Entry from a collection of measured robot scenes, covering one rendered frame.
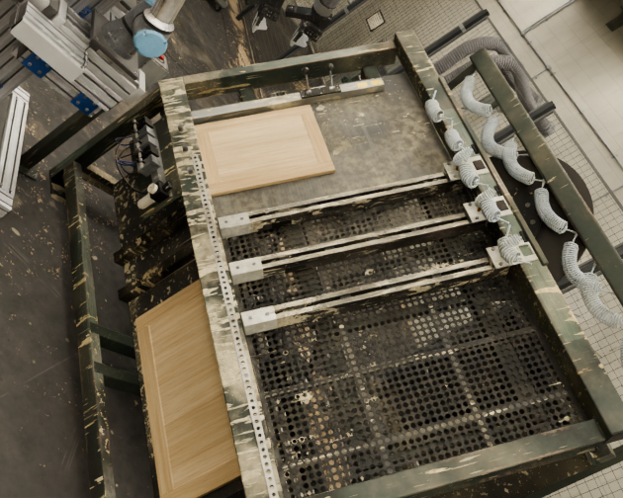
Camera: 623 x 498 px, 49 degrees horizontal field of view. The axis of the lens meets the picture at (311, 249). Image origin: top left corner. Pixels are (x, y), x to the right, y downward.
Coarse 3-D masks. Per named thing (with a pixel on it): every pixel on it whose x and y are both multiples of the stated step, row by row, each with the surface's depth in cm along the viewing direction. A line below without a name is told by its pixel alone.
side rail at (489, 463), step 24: (552, 432) 235; (576, 432) 235; (600, 432) 235; (456, 456) 230; (480, 456) 230; (504, 456) 230; (528, 456) 230; (552, 456) 239; (384, 480) 225; (408, 480) 225; (432, 480) 225; (456, 480) 225; (480, 480) 235
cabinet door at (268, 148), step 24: (240, 120) 326; (264, 120) 326; (288, 120) 327; (312, 120) 326; (216, 144) 317; (240, 144) 317; (264, 144) 317; (288, 144) 317; (312, 144) 317; (216, 168) 308; (240, 168) 309; (264, 168) 309; (288, 168) 309; (312, 168) 308; (216, 192) 300
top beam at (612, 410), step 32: (416, 64) 338; (448, 128) 312; (480, 192) 291; (512, 224) 280; (544, 288) 263; (544, 320) 259; (576, 320) 254; (576, 352) 247; (576, 384) 246; (608, 384) 240; (608, 416) 233
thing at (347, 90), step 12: (348, 84) 338; (384, 84) 338; (288, 96) 333; (300, 96) 333; (324, 96) 334; (336, 96) 336; (348, 96) 338; (216, 108) 328; (228, 108) 328; (240, 108) 328; (252, 108) 328; (264, 108) 330; (276, 108) 332; (204, 120) 326; (216, 120) 328
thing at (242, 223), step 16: (464, 160) 300; (432, 176) 299; (448, 176) 296; (352, 192) 294; (368, 192) 295; (384, 192) 294; (400, 192) 294; (416, 192) 297; (432, 192) 300; (272, 208) 288; (288, 208) 289; (304, 208) 288; (320, 208) 289; (336, 208) 292; (352, 208) 295; (224, 224) 283; (240, 224) 283; (256, 224) 286; (272, 224) 289; (288, 224) 291
